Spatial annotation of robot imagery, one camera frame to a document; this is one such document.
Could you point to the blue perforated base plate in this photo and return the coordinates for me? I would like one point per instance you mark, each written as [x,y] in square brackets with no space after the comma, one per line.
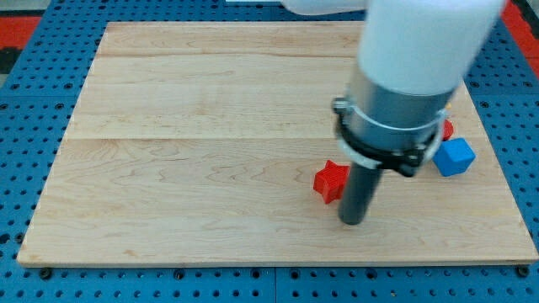
[37,101]

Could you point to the wooden board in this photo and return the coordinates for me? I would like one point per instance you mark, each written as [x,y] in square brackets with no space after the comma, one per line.
[196,145]

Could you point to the red hexagon block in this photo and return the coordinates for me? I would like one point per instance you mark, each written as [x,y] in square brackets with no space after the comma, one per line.
[448,130]

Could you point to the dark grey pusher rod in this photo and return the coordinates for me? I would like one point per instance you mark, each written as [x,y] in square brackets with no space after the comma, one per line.
[358,192]

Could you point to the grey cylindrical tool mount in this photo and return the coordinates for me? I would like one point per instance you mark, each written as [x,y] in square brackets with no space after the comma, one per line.
[379,128]

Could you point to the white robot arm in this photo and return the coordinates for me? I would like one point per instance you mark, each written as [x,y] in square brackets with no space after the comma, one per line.
[411,58]

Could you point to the blue cube block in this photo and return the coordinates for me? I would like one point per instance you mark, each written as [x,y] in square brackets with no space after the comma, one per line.
[453,157]

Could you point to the red star block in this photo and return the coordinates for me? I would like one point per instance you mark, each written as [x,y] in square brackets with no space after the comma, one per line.
[329,182]

